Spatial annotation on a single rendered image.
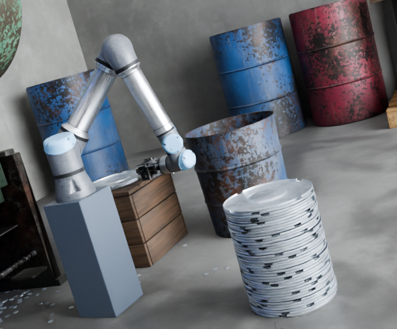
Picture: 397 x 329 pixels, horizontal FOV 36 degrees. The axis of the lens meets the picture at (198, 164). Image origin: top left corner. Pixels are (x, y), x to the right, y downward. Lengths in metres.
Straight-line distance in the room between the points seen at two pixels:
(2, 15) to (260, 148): 1.23
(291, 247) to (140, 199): 0.99
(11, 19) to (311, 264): 1.69
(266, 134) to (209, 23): 2.94
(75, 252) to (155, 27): 3.68
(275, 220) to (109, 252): 0.72
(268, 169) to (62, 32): 3.60
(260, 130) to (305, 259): 0.89
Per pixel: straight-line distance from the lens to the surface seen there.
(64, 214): 2.27
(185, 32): 5.61
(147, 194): 2.74
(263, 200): 1.91
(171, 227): 2.88
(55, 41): 5.80
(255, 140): 2.64
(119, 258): 2.34
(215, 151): 2.64
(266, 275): 1.91
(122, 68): 2.23
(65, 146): 2.24
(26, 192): 2.79
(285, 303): 1.94
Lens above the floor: 0.87
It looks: 11 degrees down
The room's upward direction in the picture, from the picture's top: 16 degrees counter-clockwise
